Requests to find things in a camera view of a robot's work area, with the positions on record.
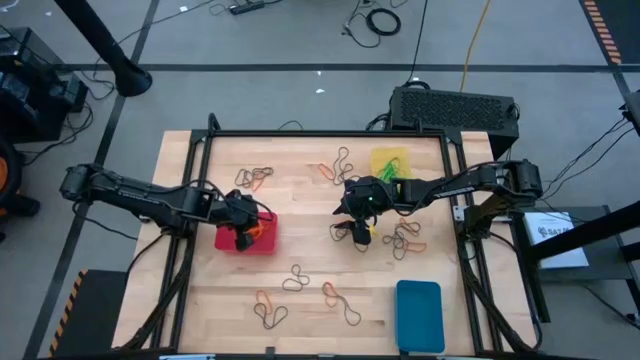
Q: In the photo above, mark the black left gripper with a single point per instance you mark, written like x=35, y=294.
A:
x=242, y=210

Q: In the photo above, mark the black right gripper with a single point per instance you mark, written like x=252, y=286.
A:
x=372, y=200

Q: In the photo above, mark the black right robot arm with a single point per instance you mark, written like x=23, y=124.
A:
x=450, y=187

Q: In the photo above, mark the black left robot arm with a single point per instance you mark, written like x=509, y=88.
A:
x=140, y=197

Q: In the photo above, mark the red plastic basket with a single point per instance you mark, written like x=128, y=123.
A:
x=225, y=242

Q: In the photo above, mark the yellow plastic basket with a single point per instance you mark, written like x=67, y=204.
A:
x=380, y=155

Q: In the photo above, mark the blue plastic basket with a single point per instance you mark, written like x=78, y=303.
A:
x=420, y=320

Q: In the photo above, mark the black computer case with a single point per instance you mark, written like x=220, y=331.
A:
x=450, y=110

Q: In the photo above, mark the black floor stand pole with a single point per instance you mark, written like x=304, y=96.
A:
x=132, y=80

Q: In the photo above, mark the black hazard-striped floor mat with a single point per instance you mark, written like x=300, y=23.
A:
x=95, y=315
x=625, y=25

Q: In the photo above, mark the white printed sheet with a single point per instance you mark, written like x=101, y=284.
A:
x=535, y=220

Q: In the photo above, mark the black power strip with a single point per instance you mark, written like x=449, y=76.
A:
x=247, y=7

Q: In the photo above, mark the orange black wheeled machine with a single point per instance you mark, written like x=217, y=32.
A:
x=7, y=175

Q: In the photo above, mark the black equipment cart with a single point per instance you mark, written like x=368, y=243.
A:
x=30, y=100

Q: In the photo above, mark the black metal beam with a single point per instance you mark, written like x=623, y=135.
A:
x=600, y=225

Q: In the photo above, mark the dark grey floor platform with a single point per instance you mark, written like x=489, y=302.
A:
x=615, y=270

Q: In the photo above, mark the grey device edge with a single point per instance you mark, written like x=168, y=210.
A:
x=634, y=107

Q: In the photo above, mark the black aluminium table frame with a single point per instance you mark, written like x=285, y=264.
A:
x=325, y=133

